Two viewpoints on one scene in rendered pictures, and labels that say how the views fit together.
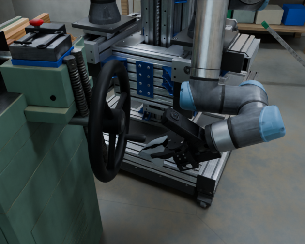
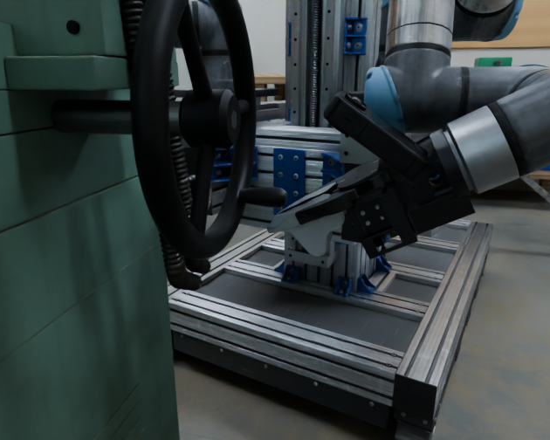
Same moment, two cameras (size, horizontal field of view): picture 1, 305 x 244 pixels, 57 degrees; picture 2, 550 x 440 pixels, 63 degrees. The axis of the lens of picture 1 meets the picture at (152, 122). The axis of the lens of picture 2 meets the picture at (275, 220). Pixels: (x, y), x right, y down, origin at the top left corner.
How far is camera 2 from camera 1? 0.36 m
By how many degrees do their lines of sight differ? 18
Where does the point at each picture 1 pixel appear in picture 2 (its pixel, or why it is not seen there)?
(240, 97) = (509, 78)
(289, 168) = not seen: outside the picture
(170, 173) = (337, 375)
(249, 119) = (547, 82)
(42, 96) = (51, 25)
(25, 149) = not seen: outside the picture
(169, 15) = (334, 72)
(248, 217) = not seen: outside the picture
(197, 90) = (405, 70)
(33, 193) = not seen: outside the picture
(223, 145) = (484, 158)
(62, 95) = (93, 18)
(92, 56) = not seen: hidden behind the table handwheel
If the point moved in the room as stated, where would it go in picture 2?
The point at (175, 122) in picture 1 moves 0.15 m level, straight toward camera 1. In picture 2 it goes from (358, 110) to (360, 127)
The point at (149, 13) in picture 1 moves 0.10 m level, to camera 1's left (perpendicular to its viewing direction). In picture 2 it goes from (299, 73) to (261, 73)
